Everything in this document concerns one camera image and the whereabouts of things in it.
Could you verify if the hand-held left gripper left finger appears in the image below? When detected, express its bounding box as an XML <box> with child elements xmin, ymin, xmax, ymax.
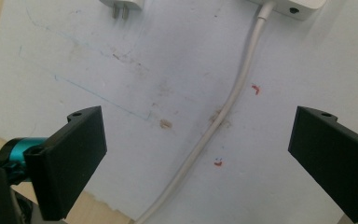
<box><xmin>23</xmin><ymin>105</ymin><xmax>108</xmax><ymax>222</ymax></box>

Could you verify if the white power strip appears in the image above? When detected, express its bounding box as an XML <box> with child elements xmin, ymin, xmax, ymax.
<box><xmin>247</xmin><ymin>0</ymin><xmax>328</xmax><ymax>21</ymax></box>

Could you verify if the white charger plug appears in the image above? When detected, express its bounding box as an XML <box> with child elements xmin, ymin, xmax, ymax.
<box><xmin>99</xmin><ymin>0</ymin><xmax>145</xmax><ymax>21</ymax></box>

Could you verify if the white power strip cable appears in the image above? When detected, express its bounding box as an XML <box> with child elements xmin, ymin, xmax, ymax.
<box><xmin>133</xmin><ymin>1</ymin><xmax>276</xmax><ymax>224</ymax></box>

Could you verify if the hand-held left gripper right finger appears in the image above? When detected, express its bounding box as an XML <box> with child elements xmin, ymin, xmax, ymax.
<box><xmin>287</xmin><ymin>105</ymin><xmax>358</xmax><ymax>224</ymax></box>

